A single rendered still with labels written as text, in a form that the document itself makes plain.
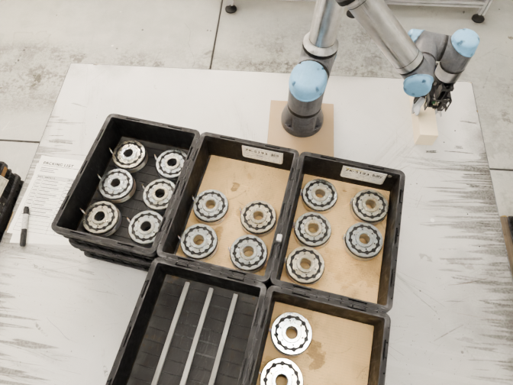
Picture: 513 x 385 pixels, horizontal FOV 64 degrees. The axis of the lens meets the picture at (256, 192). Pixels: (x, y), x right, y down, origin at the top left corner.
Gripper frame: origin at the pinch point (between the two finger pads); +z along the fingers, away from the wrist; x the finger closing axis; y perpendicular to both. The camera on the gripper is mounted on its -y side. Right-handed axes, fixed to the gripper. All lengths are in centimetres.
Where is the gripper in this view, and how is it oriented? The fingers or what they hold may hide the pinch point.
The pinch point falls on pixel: (424, 110)
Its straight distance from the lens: 161.2
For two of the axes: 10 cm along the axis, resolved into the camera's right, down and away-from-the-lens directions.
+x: 10.0, 0.7, -0.6
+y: -0.9, 8.9, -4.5
